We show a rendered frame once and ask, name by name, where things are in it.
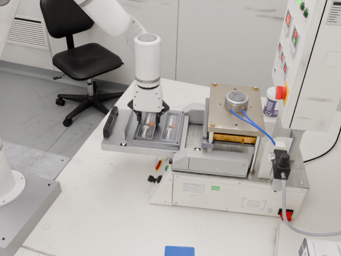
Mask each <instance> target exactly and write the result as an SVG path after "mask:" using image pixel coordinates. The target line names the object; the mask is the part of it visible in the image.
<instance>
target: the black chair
mask: <svg viewBox="0 0 341 256"><path fill-rule="evenodd" d="M40 8H41V11H42V14H43V17H44V21H45V24H46V27H47V30H48V33H49V35H50V36H51V37H53V38H56V39H60V38H63V37H66V43H67V50H66V51H62V52H59V53H56V54H55V55H54V56H53V58H52V62H53V65H54V66H55V67H57V68H58V69H59V70H61V71H62V72H63V73H65V74H64V75H61V76H57V77H53V80H56V79H60V78H62V76H65V75H67V76H69V77H70V78H71V79H73V80H76V81H85V80H88V82H87V91H88V94H87V95H81V94H58V95H57V97H58V99H56V104H57V105H61V106H63V105H64V104H65V100H63V99H66V100H71V101H75V102H80V103H81V104H80V105H79V106H78V107H77V108H75V109H74V110H73V111H72V112H71V113H70V114H68V115H67V116H66V117H65V120H64V122H63V125H64V126H65V127H68V126H69V125H70V124H71V123H72V122H73V120H72V119H71V118H73V117H74V116H76V115H78V114H79V113H81V112H83V111H84V110H86V109H88V108H89V107H92V106H93V107H94V108H96V109H98V110H99V111H100V112H102V113H103V114H105V115H107V114H108V113H109V110H108V109H107V108H106V107H105V106H104V105H103V104H102V102H105V101H108V100H111V99H115V98H119V97H121V96H122V95H123V94H124V93H125V92H116V93H105V94H96V88H97V86H96V82H95V81H92V82H91V78H94V77H96V76H99V75H102V74H104V73H107V72H110V71H112V70H115V69H117V68H119V67H121V66H122V65H123V64H124V63H123V62H122V60H121V58H120V57H119V56H118V55H116V54H115V53H113V52H111V51H110V50H108V49H106V48H105V47H103V46H102V45H100V44H98V43H88V44H85V45H82V46H78V47H74V40H73V34H76V33H80V32H82V31H86V30H88V29H90V28H92V26H93V25H94V21H93V20H92V19H91V18H90V17H89V16H88V15H87V14H86V13H85V12H84V11H83V10H82V9H81V8H80V6H79V5H78V4H77V3H76V2H75V1H74V0H40Z"/></svg>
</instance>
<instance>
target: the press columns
mask: <svg viewBox="0 0 341 256"><path fill-rule="evenodd" d="M213 138H214V132H209V139H208V142H209V143H212V142H213ZM260 141H261V137H257V136H256V141H255V145H254V150H253V154H252V159H251V163H250V167H249V168H248V172H249V173H254V172H255V169H254V167H255V163H256V158H257V154H258V150H259V146H260ZM207 152H208V153H211V152H212V149H210V148H207Z"/></svg>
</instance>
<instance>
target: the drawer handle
mask: <svg viewBox="0 0 341 256"><path fill-rule="evenodd" d="M116 116H118V107H117V106H113V107H112V109H111V112H110V114H109V117H108V119H107V121H106V123H105V126H104V128H103V136H104V138H109V131H110V129H111V126H112V124H113V121H114V119H115V117H116Z"/></svg>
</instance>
